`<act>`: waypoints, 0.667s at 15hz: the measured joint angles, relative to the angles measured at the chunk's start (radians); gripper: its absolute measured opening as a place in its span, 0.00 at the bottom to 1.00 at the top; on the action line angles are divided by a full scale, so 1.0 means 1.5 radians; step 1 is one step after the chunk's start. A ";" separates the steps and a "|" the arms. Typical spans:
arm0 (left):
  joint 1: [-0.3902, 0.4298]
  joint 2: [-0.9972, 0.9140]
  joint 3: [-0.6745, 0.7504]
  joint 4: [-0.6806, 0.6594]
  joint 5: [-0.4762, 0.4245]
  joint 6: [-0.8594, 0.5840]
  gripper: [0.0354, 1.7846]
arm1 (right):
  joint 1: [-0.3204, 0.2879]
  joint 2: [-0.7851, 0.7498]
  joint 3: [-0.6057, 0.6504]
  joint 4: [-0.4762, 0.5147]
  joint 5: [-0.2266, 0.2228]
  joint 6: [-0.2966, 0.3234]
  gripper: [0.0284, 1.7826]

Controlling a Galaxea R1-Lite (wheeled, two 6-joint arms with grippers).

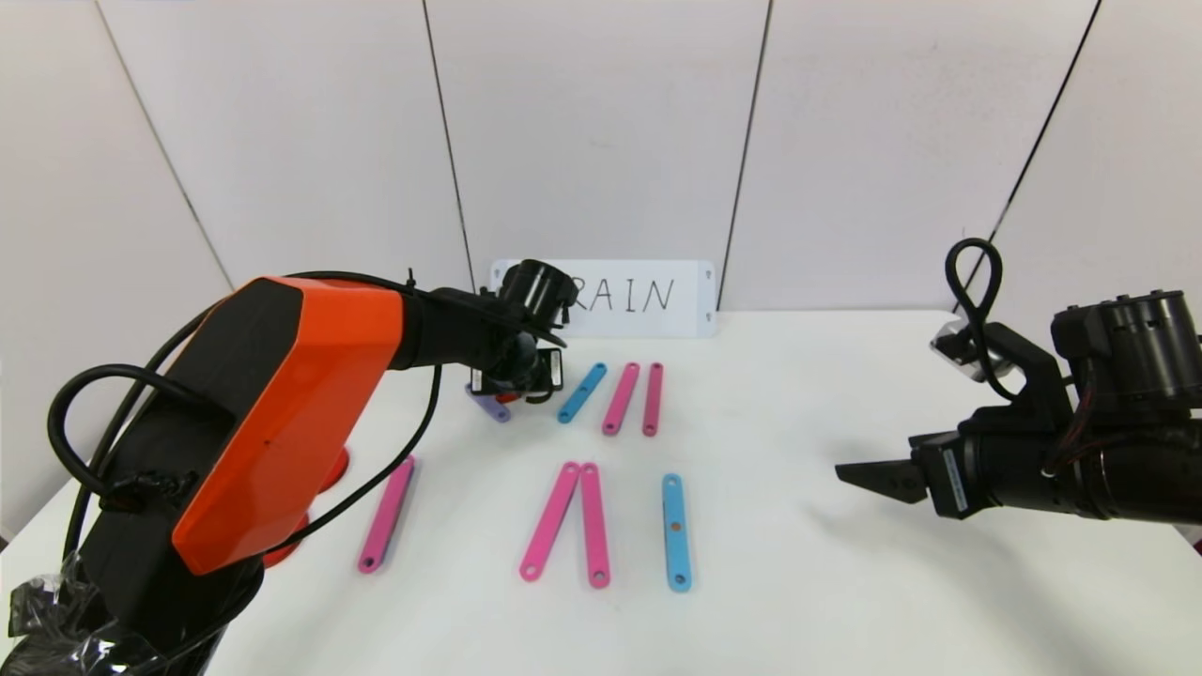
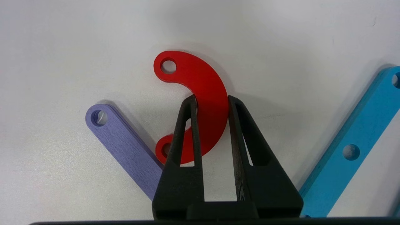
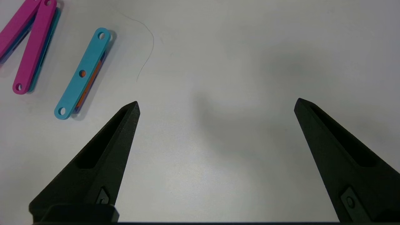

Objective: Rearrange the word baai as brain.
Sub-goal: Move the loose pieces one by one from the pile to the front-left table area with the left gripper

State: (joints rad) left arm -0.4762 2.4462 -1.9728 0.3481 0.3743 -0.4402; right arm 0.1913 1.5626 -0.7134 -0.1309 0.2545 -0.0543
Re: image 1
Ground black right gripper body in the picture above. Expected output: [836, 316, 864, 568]
[908, 419, 1081, 520]

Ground long pink bar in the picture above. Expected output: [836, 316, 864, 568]
[519, 461, 582, 582]
[358, 456, 416, 575]
[602, 362, 641, 437]
[579, 462, 612, 590]

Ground white BRAIN sign card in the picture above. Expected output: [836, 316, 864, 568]
[491, 260, 717, 339]

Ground blue bar with orange underside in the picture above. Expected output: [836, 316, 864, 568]
[662, 473, 694, 593]

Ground thin dark pink bar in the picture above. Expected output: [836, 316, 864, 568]
[642, 362, 665, 438]

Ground short blue bar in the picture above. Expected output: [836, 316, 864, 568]
[558, 363, 609, 425]

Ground short purple bar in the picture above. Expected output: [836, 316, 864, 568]
[467, 385, 513, 424]

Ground medium red C piece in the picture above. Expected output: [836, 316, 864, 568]
[317, 447, 351, 496]

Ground large red C piece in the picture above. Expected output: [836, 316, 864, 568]
[261, 512, 312, 571]

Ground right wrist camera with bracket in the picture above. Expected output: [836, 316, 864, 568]
[930, 317, 1076, 433]

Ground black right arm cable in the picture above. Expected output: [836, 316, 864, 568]
[945, 238, 1020, 403]

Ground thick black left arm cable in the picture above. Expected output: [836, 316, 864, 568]
[47, 270, 444, 560]

